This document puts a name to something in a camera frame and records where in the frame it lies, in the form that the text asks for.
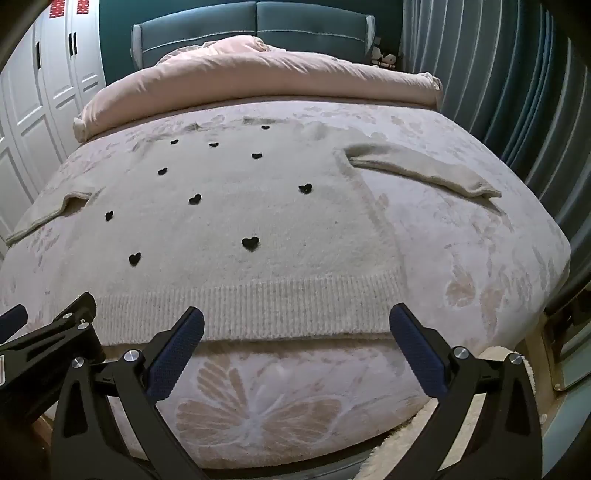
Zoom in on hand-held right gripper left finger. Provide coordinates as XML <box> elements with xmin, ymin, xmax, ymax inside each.
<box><xmin>48</xmin><ymin>306</ymin><xmax>206</xmax><ymax>480</ymax></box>

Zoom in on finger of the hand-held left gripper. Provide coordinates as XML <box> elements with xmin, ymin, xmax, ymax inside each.
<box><xmin>0</xmin><ymin>292</ymin><xmax>106</xmax><ymax>386</ymax></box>
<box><xmin>0</xmin><ymin>305</ymin><xmax>29</xmax><ymax>344</ymax></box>

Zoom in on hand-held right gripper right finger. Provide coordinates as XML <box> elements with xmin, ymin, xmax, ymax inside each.
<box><xmin>389</xmin><ymin>302</ymin><xmax>543</xmax><ymax>480</ymax></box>

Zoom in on cream sweater with black hearts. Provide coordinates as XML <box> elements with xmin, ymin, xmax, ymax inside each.
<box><xmin>4</xmin><ymin>115</ymin><xmax>504</xmax><ymax>344</ymax></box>

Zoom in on white fluffy rug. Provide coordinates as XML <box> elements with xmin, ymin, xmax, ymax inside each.
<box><xmin>359</xmin><ymin>345</ymin><xmax>537</xmax><ymax>480</ymax></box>

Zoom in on cream floral bed blanket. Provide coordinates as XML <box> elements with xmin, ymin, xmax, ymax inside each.
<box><xmin>0</xmin><ymin>99</ymin><xmax>572</xmax><ymax>472</ymax></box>

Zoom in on blue-grey curtain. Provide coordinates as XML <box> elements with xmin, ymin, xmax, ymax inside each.
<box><xmin>399</xmin><ymin>0</ymin><xmax>591</xmax><ymax>298</ymax></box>

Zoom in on small plush toy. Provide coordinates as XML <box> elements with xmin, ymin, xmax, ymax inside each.
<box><xmin>368</xmin><ymin>37</ymin><xmax>399</xmax><ymax>71</ymax></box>

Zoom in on teal upholstered headboard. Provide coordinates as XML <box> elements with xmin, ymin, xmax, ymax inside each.
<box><xmin>130</xmin><ymin>1</ymin><xmax>377</xmax><ymax>66</ymax></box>

